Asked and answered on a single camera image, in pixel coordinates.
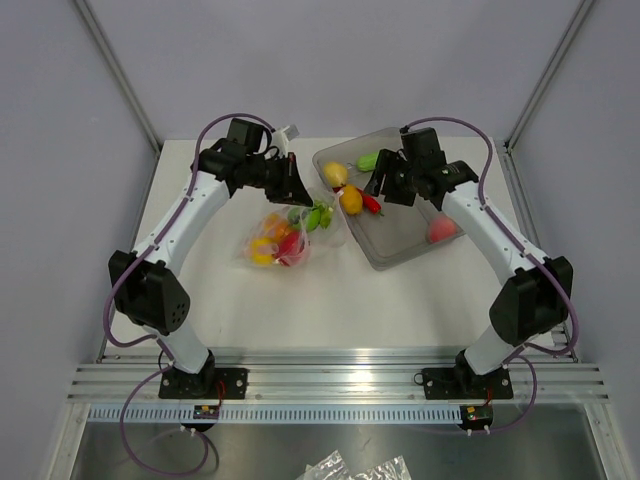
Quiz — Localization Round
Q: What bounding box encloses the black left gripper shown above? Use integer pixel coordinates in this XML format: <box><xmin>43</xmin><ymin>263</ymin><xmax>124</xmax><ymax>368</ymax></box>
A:
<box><xmin>245</xmin><ymin>151</ymin><xmax>313</xmax><ymax>206</ymax></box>

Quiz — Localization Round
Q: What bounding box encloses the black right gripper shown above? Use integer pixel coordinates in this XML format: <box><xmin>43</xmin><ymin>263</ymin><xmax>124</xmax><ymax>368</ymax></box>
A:
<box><xmin>363</xmin><ymin>149</ymin><xmax>421</xmax><ymax>207</ymax></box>

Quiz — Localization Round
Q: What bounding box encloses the green celery bunch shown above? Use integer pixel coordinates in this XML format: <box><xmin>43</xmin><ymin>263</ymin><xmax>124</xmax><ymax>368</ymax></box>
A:
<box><xmin>307</xmin><ymin>201</ymin><xmax>334</xmax><ymax>231</ymax></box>

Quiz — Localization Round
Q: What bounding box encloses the red chili pepper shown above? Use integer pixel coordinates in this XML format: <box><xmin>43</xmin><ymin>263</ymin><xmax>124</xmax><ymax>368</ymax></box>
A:
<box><xmin>332</xmin><ymin>187</ymin><xmax>382</xmax><ymax>215</ymax></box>

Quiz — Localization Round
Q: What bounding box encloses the orange yellow mango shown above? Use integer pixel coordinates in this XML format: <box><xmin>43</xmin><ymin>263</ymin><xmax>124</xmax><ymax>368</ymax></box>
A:
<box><xmin>262</xmin><ymin>212</ymin><xmax>292</xmax><ymax>243</ymax></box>

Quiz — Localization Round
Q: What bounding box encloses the clear zip top bag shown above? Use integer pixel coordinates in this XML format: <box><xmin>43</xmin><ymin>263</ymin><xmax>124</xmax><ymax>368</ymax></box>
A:
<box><xmin>234</xmin><ymin>189</ymin><xmax>346</xmax><ymax>269</ymax></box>

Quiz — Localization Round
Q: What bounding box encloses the red bell pepper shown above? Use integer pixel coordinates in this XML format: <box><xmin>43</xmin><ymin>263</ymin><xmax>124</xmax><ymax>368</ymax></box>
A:
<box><xmin>275</xmin><ymin>231</ymin><xmax>309</xmax><ymax>267</ymax></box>

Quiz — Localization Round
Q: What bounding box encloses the yellow bell pepper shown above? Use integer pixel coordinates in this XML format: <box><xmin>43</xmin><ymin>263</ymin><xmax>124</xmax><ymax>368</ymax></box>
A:
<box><xmin>249</xmin><ymin>237</ymin><xmax>277</xmax><ymax>266</ymax></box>

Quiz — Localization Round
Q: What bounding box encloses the green toy watermelon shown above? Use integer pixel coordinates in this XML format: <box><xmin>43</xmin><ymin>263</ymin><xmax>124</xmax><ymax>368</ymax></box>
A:
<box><xmin>287</xmin><ymin>207</ymin><xmax>321</xmax><ymax>232</ymax></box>

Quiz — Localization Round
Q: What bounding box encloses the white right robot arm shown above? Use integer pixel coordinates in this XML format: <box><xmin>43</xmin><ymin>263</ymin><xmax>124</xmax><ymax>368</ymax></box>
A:
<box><xmin>365</xmin><ymin>125</ymin><xmax>576</xmax><ymax>396</ymax></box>

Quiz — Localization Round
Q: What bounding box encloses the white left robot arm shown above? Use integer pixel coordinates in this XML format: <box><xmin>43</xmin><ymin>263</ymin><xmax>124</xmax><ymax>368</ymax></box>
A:
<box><xmin>104</xmin><ymin>113</ymin><xmax>313</xmax><ymax>398</ymax></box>

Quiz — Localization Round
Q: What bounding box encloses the clear plastic food bin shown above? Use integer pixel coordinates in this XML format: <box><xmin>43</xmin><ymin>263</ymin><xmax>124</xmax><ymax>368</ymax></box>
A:
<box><xmin>311</xmin><ymin>127</ymin><xmax>466</xmax><ymax>272</ymax></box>

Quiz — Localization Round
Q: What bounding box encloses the crumpled clear plastic bag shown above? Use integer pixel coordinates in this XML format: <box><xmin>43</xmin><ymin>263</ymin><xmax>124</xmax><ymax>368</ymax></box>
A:
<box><xmin>300</xmin><ymin>450</ymin><xmax>351</xmax><ymax>480</ymax></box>

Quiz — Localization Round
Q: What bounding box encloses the green chayote gourd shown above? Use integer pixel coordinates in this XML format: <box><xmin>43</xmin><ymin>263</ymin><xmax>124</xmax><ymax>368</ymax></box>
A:
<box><xmin>356</xmin><ymin>152</ymin><xmax>378</xmax><ymax>172</ymax></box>

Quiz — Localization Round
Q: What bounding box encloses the orange tangerine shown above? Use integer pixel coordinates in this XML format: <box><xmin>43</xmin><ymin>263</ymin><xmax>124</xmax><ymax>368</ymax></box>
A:
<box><xmin>339</xmin><ymin>185</ymin><xmax>363</xmax><ymax>215</ymax></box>

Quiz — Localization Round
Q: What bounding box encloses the pink peach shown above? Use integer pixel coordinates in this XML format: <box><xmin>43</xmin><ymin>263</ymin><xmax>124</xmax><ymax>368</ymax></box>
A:
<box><xmin>427</xmin><ymin>216</ymin><xmax>457</xmax><ymax>243</ymax></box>

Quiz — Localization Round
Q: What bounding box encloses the left small circuit board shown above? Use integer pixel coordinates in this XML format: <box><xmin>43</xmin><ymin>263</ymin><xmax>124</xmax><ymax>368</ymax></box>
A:
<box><xmin>193</xmin><ymin>405</ymin><xmax>220</xmax><ymax>420</ymax></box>

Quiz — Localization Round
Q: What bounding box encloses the small circuit board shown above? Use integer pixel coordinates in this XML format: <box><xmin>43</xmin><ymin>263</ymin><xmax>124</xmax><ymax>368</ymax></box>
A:
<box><xmin>193</xmin><ymin>405</ymin><xmax>220</xmax><ymax>420</ymax></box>
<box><xmin>464</xmin><ymin>405</ymin><xmax>493</xmax><ymax>423</ymax></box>

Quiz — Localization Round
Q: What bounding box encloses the right small circuit board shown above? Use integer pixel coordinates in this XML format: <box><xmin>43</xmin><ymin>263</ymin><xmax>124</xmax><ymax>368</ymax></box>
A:
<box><xmin>464</xmin><ymin>405</ymin><xmax>493</xmax><ymax>423</ymax></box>

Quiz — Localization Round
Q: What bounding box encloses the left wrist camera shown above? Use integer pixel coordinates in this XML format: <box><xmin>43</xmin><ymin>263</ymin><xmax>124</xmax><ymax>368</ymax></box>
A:
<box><xmin>271</xmin><ymin>124</ymin><xmax>299</xmax><ymax>156</ymax></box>

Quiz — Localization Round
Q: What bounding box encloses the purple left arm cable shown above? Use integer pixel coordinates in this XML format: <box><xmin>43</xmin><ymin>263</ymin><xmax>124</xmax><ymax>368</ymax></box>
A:
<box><xmin>102</xmin><ymin>114</ymin><xmax>276</xmax><ymax>475</ymax></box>

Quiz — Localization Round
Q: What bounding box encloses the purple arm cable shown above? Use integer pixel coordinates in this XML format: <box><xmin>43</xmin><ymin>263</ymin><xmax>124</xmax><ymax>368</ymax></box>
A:
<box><xmin>102</xmin><ymin>114</ymin><xmax>276</xmax><ymax>475</ymax></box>
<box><xmin>407</xmin><ymin>117</ymin><xmax>581</xmax><ymax>434</ymax></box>

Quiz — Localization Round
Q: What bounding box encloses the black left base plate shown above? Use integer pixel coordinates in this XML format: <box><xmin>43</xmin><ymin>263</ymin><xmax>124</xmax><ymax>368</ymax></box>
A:
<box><xmin>158</xmin><ymin>367</ymin><xmax>249</xmax><ymax>400</ymax></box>

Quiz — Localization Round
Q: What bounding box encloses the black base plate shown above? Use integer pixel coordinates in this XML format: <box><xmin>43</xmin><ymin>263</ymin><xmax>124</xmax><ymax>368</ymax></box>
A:
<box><xmin>418</xmin><ymin>367</ymin><xmax>514</xmax><ymax>400</ymax></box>
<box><xmin>158</xmin><ymin>367</ymin><xmax>249</xmax><ymax>400</ymax></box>

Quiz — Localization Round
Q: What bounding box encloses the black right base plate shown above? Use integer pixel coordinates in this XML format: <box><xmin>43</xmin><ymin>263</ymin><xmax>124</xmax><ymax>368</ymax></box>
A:
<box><xmin>418</xmin><ymin>367</ymin><xmax>514</xmax><ymax>400</ymax></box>

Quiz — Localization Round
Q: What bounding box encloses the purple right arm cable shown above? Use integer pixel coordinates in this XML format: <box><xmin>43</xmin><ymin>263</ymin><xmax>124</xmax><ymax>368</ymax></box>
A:
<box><xmin>407</xmin><ymin>117</ymin><xmax>581</xmax><ymax>434</ymax></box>

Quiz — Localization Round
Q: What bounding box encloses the right aluminium frame post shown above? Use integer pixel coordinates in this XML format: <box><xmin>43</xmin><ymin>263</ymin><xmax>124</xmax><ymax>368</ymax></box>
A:
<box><xmin>504</xmin><ymin>0</ymin><xmax>598</xmax><ymax>153</ymax></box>

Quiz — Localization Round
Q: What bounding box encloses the aluminium frame post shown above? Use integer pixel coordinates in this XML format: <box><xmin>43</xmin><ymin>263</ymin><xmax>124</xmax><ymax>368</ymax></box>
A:
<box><xmin>70</xmin><ymin>0</ymin><xmax>163</xmax><ymax>159</ymax></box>
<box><xmin>504</xmin><ymin>0</ymin><xmax>598</xmax><ymax>153</ymax></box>

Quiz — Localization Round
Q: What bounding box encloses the aluminium mounting rail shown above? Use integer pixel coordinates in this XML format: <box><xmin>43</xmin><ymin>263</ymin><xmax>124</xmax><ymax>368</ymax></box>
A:
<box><xmin>67</xmin><ymin>347</ymin><xmax>610</xmax><ymax>404</ymax></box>

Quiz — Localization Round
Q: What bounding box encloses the left aluminium frame post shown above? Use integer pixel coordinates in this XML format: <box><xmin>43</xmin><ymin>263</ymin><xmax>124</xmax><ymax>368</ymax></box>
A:
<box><xmin>70</xmin><ymin>0</ymin><xmax>163</xmax><ymax>159</ymax></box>

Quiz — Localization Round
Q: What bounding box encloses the white slotted cable duct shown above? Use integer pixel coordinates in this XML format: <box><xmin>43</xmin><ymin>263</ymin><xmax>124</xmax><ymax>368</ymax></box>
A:
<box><xmin>88</xmin><ymin>404</ymin><xmax>462</xmax><ymax>425</ymax></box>

